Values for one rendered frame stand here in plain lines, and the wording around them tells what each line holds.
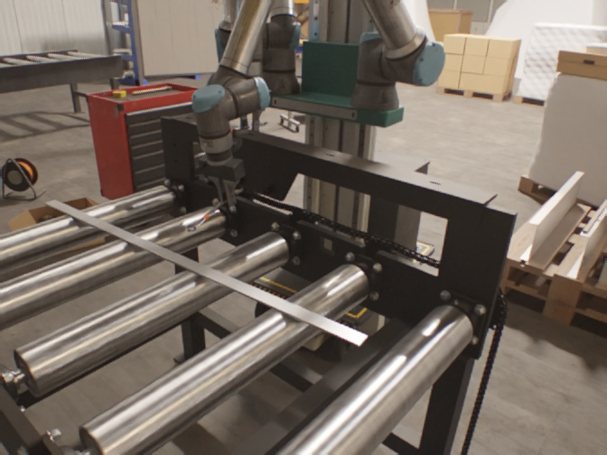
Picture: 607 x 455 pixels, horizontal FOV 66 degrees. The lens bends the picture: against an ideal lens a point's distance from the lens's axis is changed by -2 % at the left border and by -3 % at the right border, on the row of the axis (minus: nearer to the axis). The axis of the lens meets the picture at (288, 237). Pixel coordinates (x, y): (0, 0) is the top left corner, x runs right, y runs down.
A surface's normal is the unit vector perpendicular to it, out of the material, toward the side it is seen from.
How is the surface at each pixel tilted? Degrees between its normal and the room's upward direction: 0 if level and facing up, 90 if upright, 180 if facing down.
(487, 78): 90
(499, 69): 90
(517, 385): 0
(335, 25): 90
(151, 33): 90
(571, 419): 0
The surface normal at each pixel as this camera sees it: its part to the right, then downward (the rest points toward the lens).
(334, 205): -0.59, 0.36
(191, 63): 0.40, 0.42
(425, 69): 0.60, 0.43
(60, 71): 0.78, 0.29
